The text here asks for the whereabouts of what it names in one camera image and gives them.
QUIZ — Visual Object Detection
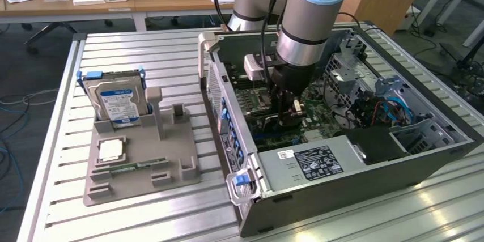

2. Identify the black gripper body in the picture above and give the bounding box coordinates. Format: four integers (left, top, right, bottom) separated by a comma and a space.
268, 65, 315, 97

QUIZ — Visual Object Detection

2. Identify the CPU socket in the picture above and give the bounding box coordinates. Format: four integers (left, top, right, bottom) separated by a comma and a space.
255, 88, 273, 109

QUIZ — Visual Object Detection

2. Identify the green motherboard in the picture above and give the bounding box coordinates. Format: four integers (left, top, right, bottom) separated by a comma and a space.
227, 65, 356, 152

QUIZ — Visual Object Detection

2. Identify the black RAM slot bank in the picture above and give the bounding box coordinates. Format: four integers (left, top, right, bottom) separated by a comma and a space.
231, 71, 273, 90

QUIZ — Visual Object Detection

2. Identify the silver chipset heatsink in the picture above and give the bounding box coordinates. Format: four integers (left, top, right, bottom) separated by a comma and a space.
303, 129, 327, 142

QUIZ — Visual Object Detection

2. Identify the metal drive cage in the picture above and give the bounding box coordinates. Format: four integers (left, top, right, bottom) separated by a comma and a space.
324, 34, 412, 107

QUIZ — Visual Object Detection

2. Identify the grey power supply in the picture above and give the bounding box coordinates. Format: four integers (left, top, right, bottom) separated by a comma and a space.
247, 135, 367, 201

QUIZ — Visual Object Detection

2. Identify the clear latch with blue tab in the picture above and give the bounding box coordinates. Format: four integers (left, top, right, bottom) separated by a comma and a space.
224, 168, 263, 206

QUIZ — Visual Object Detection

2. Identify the open black PC case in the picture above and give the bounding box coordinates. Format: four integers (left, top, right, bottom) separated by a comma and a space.
197, 20, 476, 239

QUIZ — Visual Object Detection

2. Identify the metal disk bay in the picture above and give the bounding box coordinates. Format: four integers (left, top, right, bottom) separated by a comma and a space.
388, 116, 456, 155

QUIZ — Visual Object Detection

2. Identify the grey parts rack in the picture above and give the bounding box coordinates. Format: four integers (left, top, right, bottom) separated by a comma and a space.
81, 86, 204, 208

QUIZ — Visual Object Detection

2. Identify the hard disk with blue rails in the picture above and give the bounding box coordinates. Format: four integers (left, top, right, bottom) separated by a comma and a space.
76, 67, 148, 129

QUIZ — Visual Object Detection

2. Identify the green RAM stick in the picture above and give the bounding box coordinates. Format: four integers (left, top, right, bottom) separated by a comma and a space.
92, 159, 168, 175

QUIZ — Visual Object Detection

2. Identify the silver CPU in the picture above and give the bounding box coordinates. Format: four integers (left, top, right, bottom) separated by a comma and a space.
97, 139, 127, 161

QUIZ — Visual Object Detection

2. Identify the flat white box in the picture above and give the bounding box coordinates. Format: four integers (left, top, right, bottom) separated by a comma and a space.
71, 0, 107, 7

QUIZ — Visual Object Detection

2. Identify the black chair base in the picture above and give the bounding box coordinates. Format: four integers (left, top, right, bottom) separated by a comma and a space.
21, 19, 115, 55

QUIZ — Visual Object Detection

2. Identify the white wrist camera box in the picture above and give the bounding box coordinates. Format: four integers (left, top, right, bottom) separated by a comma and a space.
244, 53, 268, 82

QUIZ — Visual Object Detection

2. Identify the red wire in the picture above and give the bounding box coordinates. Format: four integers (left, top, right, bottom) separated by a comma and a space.
369, 102, 384, 125

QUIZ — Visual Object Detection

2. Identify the blue data wire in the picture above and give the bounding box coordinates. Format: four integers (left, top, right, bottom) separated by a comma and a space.
377, 96, 413, 126

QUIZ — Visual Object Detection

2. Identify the white floor cable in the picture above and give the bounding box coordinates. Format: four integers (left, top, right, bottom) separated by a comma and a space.
0, 88, 59, 107

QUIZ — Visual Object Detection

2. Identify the blue network cable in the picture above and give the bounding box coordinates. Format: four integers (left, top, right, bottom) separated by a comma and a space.
0, 105, 31, 214

